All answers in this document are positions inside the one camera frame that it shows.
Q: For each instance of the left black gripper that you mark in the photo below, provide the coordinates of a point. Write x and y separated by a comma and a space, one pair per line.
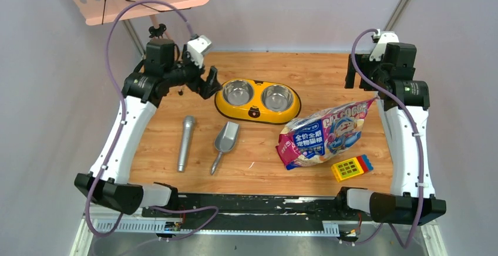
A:
201, 81

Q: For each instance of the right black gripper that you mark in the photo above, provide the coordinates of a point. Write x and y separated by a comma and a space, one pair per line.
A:
364, 63

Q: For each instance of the silver metal scoop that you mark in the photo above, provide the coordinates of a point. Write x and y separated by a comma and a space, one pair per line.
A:
225, 142

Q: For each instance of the yellow double pet bowl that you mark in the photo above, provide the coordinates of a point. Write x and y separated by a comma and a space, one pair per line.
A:
258, 101

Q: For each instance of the cat food bag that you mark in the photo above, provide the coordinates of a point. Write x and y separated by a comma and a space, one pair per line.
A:
323, 135

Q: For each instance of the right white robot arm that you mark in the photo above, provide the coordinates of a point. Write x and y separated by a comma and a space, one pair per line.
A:
411, 199

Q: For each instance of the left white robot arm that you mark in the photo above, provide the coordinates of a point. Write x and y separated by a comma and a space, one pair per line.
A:
107, 182

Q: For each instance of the silver toy microphone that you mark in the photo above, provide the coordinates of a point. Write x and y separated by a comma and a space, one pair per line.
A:
189, 123

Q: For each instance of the yellow toy block calculator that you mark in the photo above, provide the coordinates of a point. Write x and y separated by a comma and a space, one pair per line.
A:
352, 167

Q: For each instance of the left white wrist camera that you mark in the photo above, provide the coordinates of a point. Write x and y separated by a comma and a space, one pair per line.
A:
197, 48

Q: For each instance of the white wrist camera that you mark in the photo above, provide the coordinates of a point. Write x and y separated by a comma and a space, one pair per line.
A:
381, 39
197, 48

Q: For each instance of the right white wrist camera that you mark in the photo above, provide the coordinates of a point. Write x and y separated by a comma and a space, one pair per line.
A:
381, 39

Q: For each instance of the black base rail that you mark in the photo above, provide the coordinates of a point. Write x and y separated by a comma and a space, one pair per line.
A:
267, 211

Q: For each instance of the grey slotted cable duct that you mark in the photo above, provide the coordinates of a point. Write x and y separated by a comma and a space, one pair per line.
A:
223, 227

